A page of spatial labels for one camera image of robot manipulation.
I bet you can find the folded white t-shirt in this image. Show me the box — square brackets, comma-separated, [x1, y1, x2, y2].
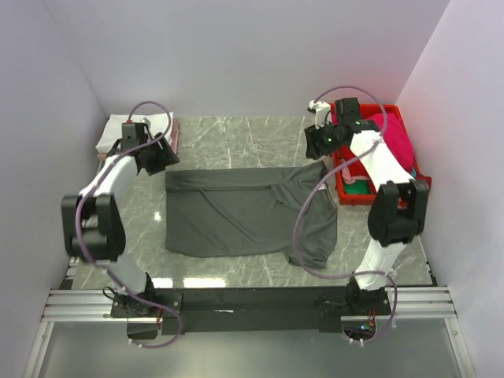
[95, 113, 173, 154]

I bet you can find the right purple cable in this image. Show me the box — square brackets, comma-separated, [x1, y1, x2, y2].
[294, 87, 397, 347]

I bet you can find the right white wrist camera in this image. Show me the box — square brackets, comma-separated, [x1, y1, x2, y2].
[307, 100, 331, 127]

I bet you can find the black base crossbar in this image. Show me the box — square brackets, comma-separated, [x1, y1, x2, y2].
[109, 286, 393, 336]

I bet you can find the purple cable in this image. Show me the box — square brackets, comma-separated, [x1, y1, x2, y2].
[294, 87, 397, 347]
[73, 101, 186, 350]

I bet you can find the red plastic bin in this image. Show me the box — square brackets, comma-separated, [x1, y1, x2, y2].
[329, 102, 432, 206]

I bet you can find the magenta t-shirt in bin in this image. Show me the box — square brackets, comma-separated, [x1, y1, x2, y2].
[384, 113, 414, 172]

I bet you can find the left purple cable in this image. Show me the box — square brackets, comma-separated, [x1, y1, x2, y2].
[73, 101, 186, 350]

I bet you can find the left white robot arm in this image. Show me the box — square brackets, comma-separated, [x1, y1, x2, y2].
[61, 118, 180, 317]

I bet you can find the folded pink t-shirt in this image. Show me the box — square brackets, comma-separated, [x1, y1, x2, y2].
[97, 120, 180, 161]

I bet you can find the red t-shirt in bin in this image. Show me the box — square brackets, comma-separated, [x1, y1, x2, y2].
[334, 145, 433, 198]

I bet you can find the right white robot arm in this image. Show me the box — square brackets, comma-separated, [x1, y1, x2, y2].
[305, 98, 429, 314]

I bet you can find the aluminium frame rail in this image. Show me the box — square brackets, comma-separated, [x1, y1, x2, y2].
[21, 161, 476, 378]

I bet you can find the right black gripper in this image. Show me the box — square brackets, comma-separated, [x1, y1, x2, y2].
[303, 119, 343, 161]

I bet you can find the green cloth in bin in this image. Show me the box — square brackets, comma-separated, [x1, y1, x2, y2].
[343, 180, 372, 195]

